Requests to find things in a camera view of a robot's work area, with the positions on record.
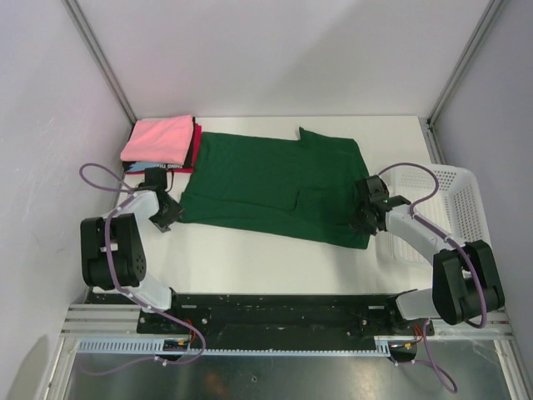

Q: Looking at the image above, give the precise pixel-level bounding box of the white perforated plastic basket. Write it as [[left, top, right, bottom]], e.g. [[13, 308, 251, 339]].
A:
[[376, 164, 491, 268]]

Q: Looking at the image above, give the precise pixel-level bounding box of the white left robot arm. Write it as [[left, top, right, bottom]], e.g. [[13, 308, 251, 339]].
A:
[[80, 167, 184, 333]]

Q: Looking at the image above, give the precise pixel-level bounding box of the black printed folded t shirt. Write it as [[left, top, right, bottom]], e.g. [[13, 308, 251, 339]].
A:
[[122, 122, 200, 173]]

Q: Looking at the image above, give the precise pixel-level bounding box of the right aluminium frame post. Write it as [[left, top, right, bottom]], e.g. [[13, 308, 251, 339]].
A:
[[427, 0, 507, 126]]

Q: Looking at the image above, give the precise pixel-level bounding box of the red folded t shirt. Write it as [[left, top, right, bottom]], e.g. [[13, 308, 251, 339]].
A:
[[124, 122, 204, 176]]

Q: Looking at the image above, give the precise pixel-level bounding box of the grey slotted cable duct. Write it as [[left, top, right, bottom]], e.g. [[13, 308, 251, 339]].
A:
[[74, 336, 395, 358]]

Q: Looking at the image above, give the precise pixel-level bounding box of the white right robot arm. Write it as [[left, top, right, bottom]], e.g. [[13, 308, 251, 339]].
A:
[[351, 175, 505, 334]]

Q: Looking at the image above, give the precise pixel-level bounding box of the aluminium frame post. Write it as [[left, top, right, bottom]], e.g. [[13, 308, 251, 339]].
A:
[[427, 0, 507, 126], [61, 0, 137, 124]]

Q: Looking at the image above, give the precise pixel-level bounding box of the left aluminium frame post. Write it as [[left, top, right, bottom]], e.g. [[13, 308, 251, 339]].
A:
[[61, 0, 137, 124]]

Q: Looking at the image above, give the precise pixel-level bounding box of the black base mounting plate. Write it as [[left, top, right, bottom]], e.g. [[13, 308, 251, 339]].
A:
[[137, 294, 425, 337]]

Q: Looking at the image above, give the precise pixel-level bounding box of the green t shirt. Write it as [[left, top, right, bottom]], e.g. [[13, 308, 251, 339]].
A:
[[179, 128, 370, 250]]

